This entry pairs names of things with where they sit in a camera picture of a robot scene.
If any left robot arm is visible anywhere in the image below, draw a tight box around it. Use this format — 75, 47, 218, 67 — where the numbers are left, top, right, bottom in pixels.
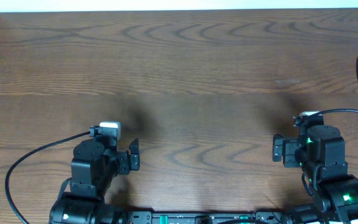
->
48, 137, 140, 224

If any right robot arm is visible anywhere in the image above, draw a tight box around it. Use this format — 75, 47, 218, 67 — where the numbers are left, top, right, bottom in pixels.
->
272, 125, 358, 223

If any left camera black cable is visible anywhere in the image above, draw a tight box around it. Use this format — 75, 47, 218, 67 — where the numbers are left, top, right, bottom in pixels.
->
4, 130, 93, 224

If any camera black cable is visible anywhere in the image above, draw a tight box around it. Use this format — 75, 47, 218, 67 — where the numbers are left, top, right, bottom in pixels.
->
314, 108, 358, 125
4, 130, 93, 224

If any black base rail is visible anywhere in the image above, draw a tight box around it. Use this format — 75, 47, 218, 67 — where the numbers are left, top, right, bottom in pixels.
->
127, 208, 283, 224

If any right camera black cable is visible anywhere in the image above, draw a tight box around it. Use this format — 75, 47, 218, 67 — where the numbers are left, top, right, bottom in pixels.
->
314, 108, 358, 125

